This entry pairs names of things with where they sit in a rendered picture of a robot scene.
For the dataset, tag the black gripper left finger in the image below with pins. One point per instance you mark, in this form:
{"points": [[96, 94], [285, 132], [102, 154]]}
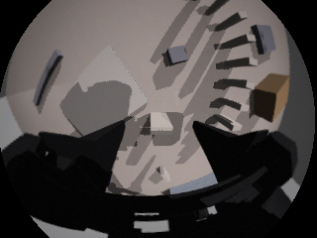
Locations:
{"points": [[94, 153]]}

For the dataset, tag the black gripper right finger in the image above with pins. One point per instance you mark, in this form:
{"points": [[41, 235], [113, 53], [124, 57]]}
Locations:
{"points": [[225, 151]]}

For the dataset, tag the brown rectangular block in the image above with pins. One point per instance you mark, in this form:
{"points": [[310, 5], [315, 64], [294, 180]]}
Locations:
{"points": [[270, 96]]}

